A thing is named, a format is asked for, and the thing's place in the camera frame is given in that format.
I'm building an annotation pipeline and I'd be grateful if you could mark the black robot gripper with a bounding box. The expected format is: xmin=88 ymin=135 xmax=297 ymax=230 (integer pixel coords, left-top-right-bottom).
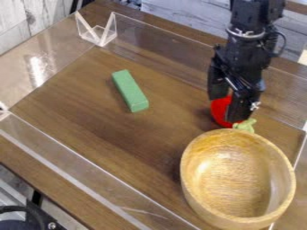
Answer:
xmin=207 ymin=28 xmax=276 ymax=123

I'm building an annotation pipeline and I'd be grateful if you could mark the clear acrylic tray wall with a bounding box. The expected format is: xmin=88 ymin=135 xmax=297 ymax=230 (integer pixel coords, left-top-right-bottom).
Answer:
xmin=0 ymin=6 xmax=307 ymax=230

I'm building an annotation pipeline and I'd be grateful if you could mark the wooden bowl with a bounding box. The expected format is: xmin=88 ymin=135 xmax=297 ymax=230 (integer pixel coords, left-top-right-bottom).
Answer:
xmin=180 ymin=128 xmax=296 ymax=230

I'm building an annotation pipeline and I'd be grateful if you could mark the red plush strawberry toy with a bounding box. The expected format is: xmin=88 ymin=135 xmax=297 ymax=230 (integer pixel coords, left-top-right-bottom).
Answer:
xmin=209 ymin=96 xmax=256 ymax=133

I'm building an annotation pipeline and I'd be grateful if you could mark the green rectangular block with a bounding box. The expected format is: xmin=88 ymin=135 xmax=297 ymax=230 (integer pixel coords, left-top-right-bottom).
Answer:
xmin=112 ymin=69 xmax=148 ymax=112

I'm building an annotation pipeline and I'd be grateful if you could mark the black cable and mount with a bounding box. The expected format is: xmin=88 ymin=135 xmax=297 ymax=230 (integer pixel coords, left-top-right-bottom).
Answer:
xmin=0 ymin=202 xmax=68 ymax=230

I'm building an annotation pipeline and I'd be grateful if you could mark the clear acrylic corner bracket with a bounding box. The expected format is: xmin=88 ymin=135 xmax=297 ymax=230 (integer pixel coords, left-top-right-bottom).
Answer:
xmin=74 ymin=12 xmax=117 ymax=47

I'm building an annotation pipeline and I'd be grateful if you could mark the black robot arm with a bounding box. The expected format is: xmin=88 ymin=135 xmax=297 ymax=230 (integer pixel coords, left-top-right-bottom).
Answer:
xmin=207 ymin=0 xmax=287 ymax=128

